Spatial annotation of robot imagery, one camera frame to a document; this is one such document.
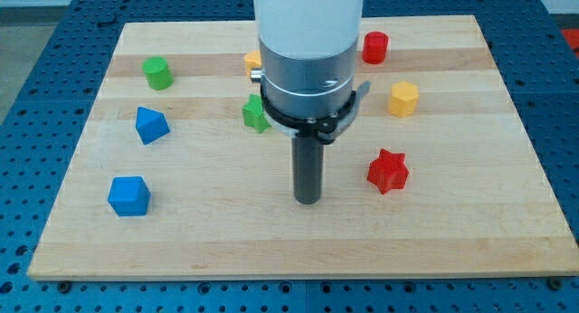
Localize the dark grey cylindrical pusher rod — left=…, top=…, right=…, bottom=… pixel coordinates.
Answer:
left=291, top=138, right=324, bottom=204

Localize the yellow hexagon block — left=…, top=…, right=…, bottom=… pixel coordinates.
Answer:
left=387, top=81, right=420, bottom=118

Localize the green star block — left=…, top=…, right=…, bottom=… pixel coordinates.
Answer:
left=242, top=94, right=271, bottom=134

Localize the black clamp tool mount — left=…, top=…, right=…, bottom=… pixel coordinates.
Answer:
left=260, top=81, right=371, bottom=145

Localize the red cylinder block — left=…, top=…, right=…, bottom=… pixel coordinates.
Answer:
left=362, top=31, right=389, bottom=64

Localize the green cylinder block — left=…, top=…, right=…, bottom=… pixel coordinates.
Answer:
left=142, top=56, right=174, bottom=90

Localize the orange block behind arm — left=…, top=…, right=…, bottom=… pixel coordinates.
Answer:
left=243, top=50, right=261, bottom=82

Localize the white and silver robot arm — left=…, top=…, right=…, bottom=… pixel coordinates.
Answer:
left=251, top=0, right=370, bottom=204

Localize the red star block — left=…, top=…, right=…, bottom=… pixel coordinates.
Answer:
left=366, top=148, right=409, bottom=194

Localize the blue pentagon block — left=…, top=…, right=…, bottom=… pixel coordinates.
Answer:
left=136, top=107, right=170, bottom=145

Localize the light wooden board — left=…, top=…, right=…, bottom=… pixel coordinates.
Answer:
left=28, top=15, right=578, bottom=281

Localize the blue cube block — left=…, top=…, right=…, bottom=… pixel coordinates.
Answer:
left=108, top=176, right=151, bottom=217

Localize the red object at right edge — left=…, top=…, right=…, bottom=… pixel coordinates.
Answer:
left=561, top=28, right=579, bottom=58

